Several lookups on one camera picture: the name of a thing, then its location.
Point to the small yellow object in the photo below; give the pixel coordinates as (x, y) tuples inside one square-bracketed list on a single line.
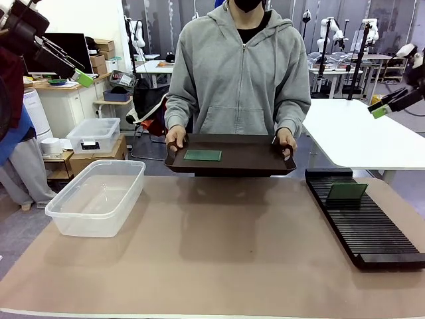
[(376, 99)]

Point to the large white table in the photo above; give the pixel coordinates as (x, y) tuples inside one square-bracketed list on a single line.
[(358, 133)]

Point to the white air purifier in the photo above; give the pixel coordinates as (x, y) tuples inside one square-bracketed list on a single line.
[(36, 113)]

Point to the large brown cardboard box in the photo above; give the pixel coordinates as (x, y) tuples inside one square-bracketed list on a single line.
[(109, 157)]

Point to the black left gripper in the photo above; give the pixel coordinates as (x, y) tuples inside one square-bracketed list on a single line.
[(28, 26)]

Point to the white background table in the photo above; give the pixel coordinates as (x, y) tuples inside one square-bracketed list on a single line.
[(156, 68)]

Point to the clear lidded storage box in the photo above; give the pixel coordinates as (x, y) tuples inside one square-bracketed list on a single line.
[(93, 133)]

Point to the green perforated circuit board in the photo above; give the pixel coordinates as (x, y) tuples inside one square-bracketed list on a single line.
[(202, 155), (347, 191)]

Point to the small wooden side table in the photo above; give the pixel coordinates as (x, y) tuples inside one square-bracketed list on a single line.
[(59, 166)]

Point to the person's left forearm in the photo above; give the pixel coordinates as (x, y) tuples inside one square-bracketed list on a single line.
[(293, 116)]

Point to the small white side table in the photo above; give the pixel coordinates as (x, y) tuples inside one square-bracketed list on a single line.
[(113, 103)]

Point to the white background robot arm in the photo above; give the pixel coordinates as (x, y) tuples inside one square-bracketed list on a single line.
[(335, 33), (372, 30), (137, 33)]

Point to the clear plastic open box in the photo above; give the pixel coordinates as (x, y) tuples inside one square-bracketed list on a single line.
[(96, 199)]

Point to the black slotted PCB rack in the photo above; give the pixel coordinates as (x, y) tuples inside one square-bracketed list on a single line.
[(365, 229)]

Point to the blue garment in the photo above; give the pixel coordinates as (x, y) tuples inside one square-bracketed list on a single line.
[(16, 136)]

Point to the grey basket with items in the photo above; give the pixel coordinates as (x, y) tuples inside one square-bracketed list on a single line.
[(123, 79)]

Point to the person's right forearm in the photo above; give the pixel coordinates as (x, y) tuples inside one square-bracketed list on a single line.
[(177, 113)]

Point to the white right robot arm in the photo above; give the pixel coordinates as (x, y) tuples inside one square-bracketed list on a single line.
[(406, 50)]

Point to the dark brown plastic tray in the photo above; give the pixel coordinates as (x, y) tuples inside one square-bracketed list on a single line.
[(245, 159)]

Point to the person's right hand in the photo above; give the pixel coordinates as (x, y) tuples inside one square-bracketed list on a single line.
[(177, 134)]

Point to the white cylinder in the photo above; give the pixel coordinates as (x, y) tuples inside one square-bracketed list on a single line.
[(51, 146)]

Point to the black computer monitor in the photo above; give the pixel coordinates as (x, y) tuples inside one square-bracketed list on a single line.
[(66, 43)]

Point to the pile of dark clothes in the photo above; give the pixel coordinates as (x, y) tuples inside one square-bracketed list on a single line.
[(149, 99)]

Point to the white cabinet with wooden top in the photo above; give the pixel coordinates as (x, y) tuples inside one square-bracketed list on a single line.
[(69, 106)]

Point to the dark red garment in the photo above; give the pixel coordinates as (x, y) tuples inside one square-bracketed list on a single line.
[(10, 93)]

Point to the person in grey hoodie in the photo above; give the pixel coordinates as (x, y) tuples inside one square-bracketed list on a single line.
[(239, 83)]

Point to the grey garment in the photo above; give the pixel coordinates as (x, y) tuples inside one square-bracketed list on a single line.
[(26, 172)]

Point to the green plate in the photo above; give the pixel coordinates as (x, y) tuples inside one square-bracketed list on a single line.
[(57, 81)]

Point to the black tripod stand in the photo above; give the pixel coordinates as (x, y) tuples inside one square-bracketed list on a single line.
[(322, 60), (360, 63)]

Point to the person's left hand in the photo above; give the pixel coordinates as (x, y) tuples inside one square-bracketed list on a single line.
[(286, 138)]

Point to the blue plastic bin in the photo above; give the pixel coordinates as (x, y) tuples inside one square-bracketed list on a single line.
[(116, 96)]

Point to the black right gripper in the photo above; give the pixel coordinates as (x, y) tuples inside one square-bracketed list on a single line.
[(416, 73)]

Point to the metal frame chair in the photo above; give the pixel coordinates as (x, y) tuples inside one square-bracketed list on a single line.
[(146, 146)]

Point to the small brown cardboard box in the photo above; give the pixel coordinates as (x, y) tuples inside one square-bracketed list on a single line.
[(104, 44), (98, 60)]

